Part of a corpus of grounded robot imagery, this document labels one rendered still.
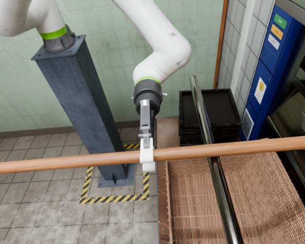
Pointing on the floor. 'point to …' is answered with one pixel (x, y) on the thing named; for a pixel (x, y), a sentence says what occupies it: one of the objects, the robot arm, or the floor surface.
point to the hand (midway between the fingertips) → (147, 154)
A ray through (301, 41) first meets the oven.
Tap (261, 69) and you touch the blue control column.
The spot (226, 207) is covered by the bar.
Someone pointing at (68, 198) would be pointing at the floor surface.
